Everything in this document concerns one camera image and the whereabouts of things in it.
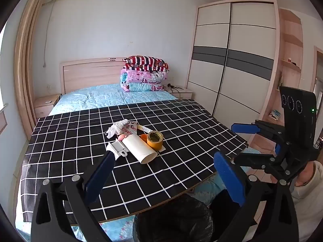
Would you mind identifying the black checked tablecloth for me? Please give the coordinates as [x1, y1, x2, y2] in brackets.
[21, 98, 249, 223]

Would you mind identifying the striped red blue blanket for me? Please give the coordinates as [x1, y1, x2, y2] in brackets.
[122, 55, 170, 72]

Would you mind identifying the wooden headboard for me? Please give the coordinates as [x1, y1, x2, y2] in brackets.
[60, 57, 129, 95]

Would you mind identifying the white paper roll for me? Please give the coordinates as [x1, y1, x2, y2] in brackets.
[122, 134, 158, 164]

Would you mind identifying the blue pink printed quilt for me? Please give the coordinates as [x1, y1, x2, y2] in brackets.
[120, 80, 165, 93]

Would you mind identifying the yellow tape roll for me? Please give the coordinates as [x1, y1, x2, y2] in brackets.
[147, 130, 164, 150]

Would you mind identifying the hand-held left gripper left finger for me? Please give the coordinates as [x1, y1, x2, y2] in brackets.
[31, 150, 116, 242]

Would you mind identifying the air conditioner pipe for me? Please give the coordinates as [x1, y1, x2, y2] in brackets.
[42, 0, 55, 68]

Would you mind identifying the black charger cable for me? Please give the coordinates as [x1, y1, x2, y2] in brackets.
[167, 83, 185, 99]

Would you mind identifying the waste bin with black bag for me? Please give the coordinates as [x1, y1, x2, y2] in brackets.
[132, 194, 215, 242]

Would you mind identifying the beige curtain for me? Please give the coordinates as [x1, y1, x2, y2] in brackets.
[14, 0, 51, 139]

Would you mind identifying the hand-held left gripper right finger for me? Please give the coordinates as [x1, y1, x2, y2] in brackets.
[209, 151, 300, 242]

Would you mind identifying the person's right hand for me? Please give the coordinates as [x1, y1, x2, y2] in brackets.
[295, 162, 316, 186]

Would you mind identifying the white plastic clip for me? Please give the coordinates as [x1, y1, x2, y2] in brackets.
[105, 141, 130, 160]

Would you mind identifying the wooden nightstand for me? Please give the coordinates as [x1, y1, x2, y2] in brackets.
[163, 85, 194, 99]
[34, 94, 62, 119]

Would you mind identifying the red white blister packet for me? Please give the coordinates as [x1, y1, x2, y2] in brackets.
[121, 121, 143, 137]

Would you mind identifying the wooden corner shelf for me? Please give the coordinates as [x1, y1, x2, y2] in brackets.
[262, 8, 304, 129]

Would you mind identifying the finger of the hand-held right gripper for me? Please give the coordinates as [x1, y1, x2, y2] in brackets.
[233, 142, 295, 185]
[231, 119, 285, 145]

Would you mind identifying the white grey sliding wardrobe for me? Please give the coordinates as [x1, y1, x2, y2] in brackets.
[185, 0, 280, 121]

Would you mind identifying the person's right forearm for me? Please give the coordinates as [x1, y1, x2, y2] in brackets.
[290, 160, 323, 242]

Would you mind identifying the window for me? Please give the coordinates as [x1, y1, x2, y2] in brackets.
[0, 25, 8, 134]

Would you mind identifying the white tissue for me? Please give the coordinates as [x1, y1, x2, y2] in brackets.
[105, 119, 129, 139]

